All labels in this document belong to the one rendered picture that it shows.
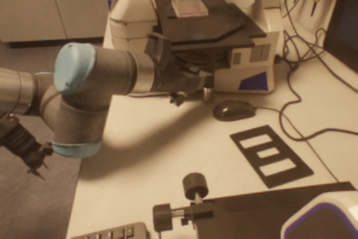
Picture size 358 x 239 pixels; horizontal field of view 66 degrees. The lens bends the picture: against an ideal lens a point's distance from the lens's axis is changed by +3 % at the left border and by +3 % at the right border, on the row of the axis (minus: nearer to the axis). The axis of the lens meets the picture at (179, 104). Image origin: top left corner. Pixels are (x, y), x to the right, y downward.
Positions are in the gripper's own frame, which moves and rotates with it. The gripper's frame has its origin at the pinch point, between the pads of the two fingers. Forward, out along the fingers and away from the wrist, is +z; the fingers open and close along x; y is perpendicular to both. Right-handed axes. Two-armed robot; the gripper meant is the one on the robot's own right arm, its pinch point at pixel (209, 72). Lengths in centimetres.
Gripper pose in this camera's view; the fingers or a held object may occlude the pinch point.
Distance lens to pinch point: 71.2
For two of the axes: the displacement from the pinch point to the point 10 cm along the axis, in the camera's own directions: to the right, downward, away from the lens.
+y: -3.3, 8.8, 3.5
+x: 5.9, 4.8, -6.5
